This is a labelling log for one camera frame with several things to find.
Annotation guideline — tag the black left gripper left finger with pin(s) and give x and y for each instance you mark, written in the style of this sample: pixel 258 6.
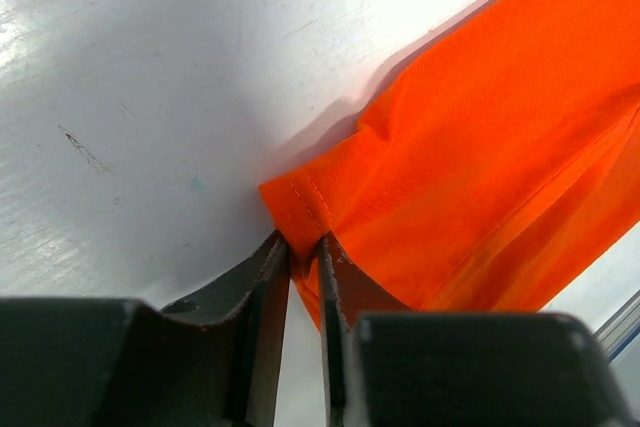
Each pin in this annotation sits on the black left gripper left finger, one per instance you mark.
pixel 210 358

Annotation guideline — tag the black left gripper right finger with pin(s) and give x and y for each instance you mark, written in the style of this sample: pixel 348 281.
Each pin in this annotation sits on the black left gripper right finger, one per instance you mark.
pixel 385 364

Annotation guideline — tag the orange t-shirt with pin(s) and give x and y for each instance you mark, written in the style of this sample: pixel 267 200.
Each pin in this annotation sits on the orange t-shirt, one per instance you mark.
pixel 498 166

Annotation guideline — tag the aluminium front rail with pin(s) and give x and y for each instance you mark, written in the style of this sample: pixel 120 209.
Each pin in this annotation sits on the aluminium front rail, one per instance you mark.
pixel 620 329

